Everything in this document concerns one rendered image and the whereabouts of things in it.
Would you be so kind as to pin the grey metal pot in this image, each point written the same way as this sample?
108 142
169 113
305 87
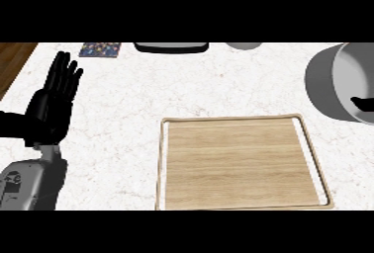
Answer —
336 84

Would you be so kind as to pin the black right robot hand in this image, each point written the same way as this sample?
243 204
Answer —
364 103

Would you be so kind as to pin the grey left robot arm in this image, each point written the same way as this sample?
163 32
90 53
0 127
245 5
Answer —
30 184

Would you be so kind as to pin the pale wooden tray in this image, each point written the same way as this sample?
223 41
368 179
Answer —
241 163

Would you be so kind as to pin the colourful patterned box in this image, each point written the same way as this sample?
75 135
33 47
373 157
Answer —
99 49

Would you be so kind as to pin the grey round object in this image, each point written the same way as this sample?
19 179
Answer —
244 45

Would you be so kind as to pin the brown wooden cabinet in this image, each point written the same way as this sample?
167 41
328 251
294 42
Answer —
13 62

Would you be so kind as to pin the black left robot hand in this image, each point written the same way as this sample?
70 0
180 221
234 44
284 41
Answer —
47 108

